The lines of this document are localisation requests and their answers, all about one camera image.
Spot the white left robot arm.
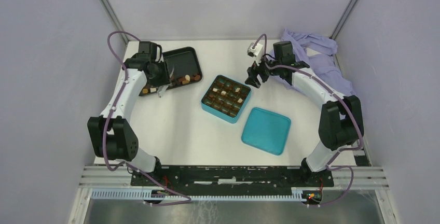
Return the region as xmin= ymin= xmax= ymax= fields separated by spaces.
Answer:
xmin=87 ymin=41 xmax=173 ymax=187

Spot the teal box lid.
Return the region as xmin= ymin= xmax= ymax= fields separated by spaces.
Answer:
xmin=241 ymin=107 xmax=291 ymax=156

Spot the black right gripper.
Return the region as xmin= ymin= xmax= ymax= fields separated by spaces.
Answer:
xmin=244 ymin=52 xmax=281 ymax=89

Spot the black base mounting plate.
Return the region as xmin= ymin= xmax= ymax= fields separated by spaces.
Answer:
xmin=149 ymin=165 xmax=335 ymax=188

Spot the white cable duct rail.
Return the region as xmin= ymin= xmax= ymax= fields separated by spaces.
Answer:
xmin=90 ymin=188 xmax=324 ymax=202

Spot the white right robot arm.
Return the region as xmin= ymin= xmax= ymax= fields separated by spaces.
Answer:
xmin=245 ymin=41 xmax=364 ymax=187

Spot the lavender crumpled cloth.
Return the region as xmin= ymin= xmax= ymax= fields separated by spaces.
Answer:
xmin=280 ymin=29 xmax=356 ymax=96

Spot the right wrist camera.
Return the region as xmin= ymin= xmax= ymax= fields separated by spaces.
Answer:
xmin=246 ymin=43 xmax=265 ymax=65

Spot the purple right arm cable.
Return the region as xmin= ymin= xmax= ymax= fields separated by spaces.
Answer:
xmin=253 ymin=33 xmax=364 ymax=207

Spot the teal chocolate box with dividers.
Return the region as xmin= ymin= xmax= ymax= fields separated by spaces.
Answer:
xmin=201 ymin=75 xmax=252 ymax=124

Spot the black chocolate tray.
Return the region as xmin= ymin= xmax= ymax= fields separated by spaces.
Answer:
xmin=126 ymin=41 xmax=203 ymax=96

